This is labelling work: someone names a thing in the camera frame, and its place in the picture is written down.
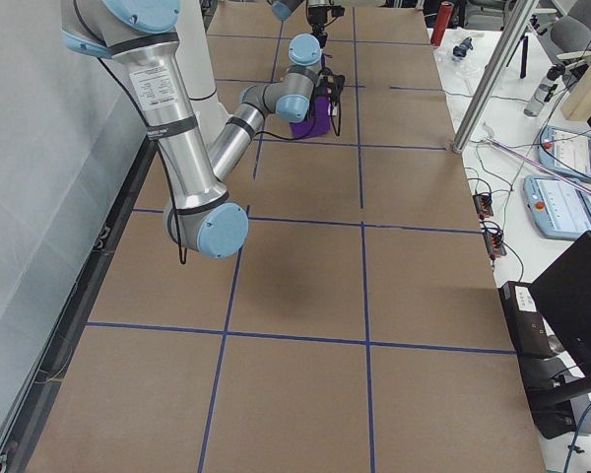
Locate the red cylinder bottle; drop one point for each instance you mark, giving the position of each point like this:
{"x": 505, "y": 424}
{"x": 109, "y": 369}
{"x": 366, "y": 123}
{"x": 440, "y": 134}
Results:
{"x": 441, "y": 22}

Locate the aluminium frame post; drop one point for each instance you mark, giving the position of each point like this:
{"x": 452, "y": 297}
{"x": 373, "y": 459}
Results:
{"x": 513, "y": 30}

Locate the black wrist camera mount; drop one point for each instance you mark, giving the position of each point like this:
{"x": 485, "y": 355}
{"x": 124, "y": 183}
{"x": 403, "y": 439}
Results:
{"x": 332, "y": 86}
{"x": 337, "y": 11}

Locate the black tripod leg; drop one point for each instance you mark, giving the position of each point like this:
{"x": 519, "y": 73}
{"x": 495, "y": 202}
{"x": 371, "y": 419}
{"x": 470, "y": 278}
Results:
{"x": 524, "y": 56}

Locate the far orange connector block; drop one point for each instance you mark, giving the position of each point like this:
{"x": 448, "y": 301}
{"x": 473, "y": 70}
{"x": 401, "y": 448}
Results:
{"x": 483, "y": 203}

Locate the blue teach pendant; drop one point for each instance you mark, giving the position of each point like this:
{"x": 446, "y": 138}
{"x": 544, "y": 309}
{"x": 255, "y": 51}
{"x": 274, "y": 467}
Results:
{"x": 558, "y": 209}
{"x": 566, "y": 152}

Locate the orange connector block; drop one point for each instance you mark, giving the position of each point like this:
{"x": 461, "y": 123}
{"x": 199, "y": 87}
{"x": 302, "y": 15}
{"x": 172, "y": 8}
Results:
{"x": 483, "y": 203}
{"x": 493, "y": 236}

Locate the black computer box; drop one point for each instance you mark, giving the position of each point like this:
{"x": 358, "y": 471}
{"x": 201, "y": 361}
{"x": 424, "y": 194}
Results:
{"x": 526, "y": 326}

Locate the black monitor on stand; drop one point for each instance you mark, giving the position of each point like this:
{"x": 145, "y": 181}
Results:
{"x": 562, "y": 295}

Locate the near orange connector block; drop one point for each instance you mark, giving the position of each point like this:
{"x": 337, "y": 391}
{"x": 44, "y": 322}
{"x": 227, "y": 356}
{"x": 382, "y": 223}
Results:
{"x": 493, "y": 236}

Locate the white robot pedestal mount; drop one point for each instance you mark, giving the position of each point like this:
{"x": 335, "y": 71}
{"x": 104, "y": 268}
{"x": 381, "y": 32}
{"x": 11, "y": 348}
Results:
{"x": 196, "y": 69}

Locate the grey water bottle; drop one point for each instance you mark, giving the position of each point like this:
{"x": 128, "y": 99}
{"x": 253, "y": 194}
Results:
{"x": 545, "y": 90}

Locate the near blue teach pendant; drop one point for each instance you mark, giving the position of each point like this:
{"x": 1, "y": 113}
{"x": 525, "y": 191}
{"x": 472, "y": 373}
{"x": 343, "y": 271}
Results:
{"x": 558, "y": 209}

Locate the far blue teach pendant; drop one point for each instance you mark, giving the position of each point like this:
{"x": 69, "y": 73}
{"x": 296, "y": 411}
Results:
{"x": 566, "y": 152}

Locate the blue black handheld tool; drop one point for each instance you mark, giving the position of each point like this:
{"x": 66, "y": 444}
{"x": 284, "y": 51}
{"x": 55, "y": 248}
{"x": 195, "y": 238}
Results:
{"x": 460, "y": 51}

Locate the grey office chair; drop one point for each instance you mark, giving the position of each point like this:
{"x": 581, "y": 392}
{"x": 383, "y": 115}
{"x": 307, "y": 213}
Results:
{"x": 571, "y": 35}

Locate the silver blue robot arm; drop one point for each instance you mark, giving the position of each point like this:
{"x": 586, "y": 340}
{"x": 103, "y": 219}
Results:
{"x": 283, "y": 9}
{"x": 142, "y": 36}

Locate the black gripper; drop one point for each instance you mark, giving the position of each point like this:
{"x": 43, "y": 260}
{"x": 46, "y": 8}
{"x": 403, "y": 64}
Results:
{"x": 318, "y": 18}

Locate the purple microfibre towel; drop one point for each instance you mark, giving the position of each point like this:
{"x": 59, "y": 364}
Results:
{"x": 318, "y": 121}

